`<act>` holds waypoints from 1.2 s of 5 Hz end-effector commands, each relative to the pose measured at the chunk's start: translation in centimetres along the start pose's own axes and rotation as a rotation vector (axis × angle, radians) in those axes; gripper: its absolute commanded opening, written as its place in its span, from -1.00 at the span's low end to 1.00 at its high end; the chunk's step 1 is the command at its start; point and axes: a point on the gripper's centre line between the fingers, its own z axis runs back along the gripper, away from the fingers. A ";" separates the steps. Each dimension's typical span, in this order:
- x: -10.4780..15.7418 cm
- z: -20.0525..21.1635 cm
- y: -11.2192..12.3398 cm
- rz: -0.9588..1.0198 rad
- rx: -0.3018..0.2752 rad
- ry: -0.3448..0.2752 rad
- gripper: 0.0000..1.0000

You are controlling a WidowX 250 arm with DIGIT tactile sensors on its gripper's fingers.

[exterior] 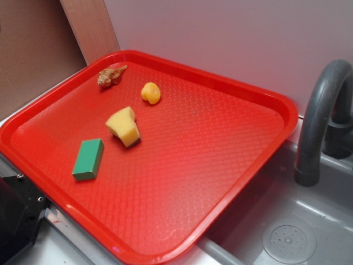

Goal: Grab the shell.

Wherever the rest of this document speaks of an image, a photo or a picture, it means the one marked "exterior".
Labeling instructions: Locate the yellow sponge piece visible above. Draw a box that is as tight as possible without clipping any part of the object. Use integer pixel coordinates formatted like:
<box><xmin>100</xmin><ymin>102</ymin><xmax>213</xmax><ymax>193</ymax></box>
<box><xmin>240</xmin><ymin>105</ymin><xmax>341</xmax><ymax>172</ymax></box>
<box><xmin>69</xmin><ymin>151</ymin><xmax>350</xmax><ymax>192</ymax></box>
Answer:
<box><xmin>105</xmin><ymin>106</ymin><xmax>140</xmax><ymax>147</ymax></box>

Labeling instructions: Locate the grey plastic sink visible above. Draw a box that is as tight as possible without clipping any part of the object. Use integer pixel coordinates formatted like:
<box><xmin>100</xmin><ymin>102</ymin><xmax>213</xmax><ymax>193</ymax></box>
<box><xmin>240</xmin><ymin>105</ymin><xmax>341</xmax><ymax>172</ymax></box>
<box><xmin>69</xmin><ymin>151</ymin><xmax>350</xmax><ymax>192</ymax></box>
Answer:
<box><xmin>10</xmin><ymin>117</ymin><xmax>352</xmax><ymax>264</ymax></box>

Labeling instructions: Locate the brown cardboard panel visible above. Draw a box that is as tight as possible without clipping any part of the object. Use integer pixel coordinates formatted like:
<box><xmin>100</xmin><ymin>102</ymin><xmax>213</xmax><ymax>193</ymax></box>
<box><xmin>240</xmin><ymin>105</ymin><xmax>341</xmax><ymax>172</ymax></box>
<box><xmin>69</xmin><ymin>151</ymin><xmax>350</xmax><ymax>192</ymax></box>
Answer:
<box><xmin>1</xmin><ymin>1</ymin><xmax>119</xmax><ymax>119</ymax></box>

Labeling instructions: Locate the green rectangular block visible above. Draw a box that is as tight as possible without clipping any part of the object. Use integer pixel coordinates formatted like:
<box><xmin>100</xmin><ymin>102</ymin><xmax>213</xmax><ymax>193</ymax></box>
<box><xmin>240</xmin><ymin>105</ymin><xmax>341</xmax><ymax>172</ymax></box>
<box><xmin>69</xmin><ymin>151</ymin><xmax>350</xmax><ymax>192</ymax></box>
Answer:
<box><xmin>72</xmin><ymin>139</ymin><xmax>104</xmax><ymax>181</ymax></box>

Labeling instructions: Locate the yellow rubber duck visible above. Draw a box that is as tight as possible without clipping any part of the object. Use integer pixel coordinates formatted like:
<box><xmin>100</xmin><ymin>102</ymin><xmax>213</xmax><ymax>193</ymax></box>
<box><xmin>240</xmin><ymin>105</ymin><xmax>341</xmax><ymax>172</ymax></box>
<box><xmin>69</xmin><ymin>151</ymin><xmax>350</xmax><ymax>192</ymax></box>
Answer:
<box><xmin>141</xmin><ymin>82</ymin><xmax>161</xmax><ymax>105</ymax></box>

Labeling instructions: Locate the brown spiral seashell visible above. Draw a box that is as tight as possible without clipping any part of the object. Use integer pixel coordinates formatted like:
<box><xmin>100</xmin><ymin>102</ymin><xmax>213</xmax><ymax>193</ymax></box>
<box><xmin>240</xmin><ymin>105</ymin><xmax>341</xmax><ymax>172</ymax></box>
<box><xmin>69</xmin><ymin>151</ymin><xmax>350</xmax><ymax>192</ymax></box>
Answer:
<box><xmin>97</xmin><ymin>65</ymin><xmax>127</xmax><ymax>88</ymax></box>

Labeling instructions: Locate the red plastic tray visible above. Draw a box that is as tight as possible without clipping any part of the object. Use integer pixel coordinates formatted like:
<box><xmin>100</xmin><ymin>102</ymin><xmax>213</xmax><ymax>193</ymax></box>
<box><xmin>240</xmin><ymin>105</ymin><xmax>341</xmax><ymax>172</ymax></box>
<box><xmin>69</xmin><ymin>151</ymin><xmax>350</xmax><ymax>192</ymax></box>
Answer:
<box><xmin>1</xmin><ymin>51</ymin><xmax>298</xmax><ymax>264</ymax></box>

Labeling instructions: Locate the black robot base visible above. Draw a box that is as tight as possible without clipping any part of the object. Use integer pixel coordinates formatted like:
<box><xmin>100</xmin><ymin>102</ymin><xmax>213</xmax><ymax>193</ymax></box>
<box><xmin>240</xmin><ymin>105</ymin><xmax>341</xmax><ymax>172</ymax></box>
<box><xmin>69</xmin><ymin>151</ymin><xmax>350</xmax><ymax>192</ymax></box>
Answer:
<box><xmin>1</xmin><ymin>176</ymin><xmax>48</xmax><ymax>264</ymax></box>

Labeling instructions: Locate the grey curved faucet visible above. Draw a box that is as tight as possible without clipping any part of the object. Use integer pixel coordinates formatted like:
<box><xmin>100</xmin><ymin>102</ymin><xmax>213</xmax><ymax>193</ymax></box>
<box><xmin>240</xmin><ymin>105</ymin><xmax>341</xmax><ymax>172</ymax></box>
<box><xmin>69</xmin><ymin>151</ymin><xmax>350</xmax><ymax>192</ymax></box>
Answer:
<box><xmin>294</xmin><ymin>59</ymin><xmax>352</xmax><ymax>187</ymax></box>

